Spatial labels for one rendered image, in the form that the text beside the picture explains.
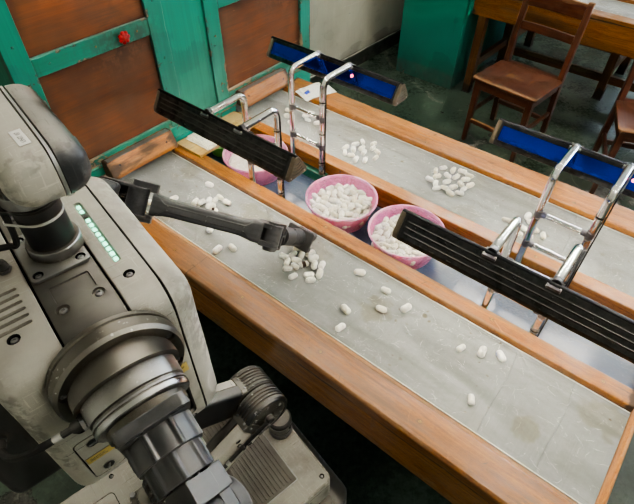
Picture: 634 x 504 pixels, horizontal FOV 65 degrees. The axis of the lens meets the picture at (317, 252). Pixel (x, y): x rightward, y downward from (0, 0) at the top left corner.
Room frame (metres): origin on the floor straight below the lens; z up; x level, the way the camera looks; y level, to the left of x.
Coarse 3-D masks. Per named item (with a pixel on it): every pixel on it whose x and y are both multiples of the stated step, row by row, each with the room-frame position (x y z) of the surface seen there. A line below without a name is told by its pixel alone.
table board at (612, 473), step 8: (632, 416) 0.58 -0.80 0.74; (632, 424) 0.56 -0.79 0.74; (624, 432) 0.54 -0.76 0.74; (632, 432) 0.54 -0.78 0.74; (624, 440) 0.52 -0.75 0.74; (624, 448) 0.50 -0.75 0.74; (616, 456) 0.48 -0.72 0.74; (624, 456) 0.48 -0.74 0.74; (616, 464) 0.46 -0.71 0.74; (608, 472) 0.44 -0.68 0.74; (616, 472) 0.44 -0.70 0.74; (608, 480) 0.42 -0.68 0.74; (608, 488) 0.40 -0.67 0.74; (600, 496) 0.39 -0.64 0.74; (608, 496) 0.39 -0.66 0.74
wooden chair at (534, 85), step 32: (544, 0) 3.17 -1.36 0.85; (576, 0) 3.04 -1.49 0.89; (512, 32) 3.23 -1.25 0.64; (544, 32) 3.11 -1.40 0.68; (576, 32) 2.97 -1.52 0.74; (512, 64) 3.15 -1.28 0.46; (512, 96) 2.79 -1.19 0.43; (544, 96) 2.74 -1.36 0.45; (544, 128) 2.95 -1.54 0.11; (512, 160) 2.70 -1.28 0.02
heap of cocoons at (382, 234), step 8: (384, 224) 1.29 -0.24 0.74; (392, 224) 1.29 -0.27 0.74; (376, 232) 1.25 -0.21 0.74; (384, 232) 1.26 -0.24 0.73; (376, 240) 1.23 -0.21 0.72; (384, 240) 1.22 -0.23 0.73; (392, 240) 1.21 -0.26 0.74; (384, 248) 1.17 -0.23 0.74; (392, 248) 1.17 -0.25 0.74; (400, 248) 1.17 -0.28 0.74; (408, 248) 1.17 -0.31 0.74; (408, 256) 1.13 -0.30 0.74; (416, 256) 1.15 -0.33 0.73
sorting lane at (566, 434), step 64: (192, 192) 1.46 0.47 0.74; (256, 256) 1.13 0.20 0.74; (320, 256) 1.13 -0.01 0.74; (320, 320) 0.87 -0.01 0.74; (384, 320) 0.87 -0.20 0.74; (448, 320) 0.87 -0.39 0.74; (448, 384) 0.66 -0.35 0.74; (512, 384) 0.67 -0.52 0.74; (576, 384) 0.67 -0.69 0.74; (512, 448) 0.49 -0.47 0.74; (576, 448) 0.50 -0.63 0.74
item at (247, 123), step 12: (240, 96) 1.51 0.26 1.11; (216, 108) 1.42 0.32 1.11; (252, 120) 1.34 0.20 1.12; (276, 120) 1.42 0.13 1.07; (240, 132) 1.30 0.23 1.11; (252, 132) 1.52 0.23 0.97; (276, 132) 1.42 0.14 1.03; (276, 144) 1.43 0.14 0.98; (252, 168) 1.52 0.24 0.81; (252, 180) 1.52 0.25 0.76
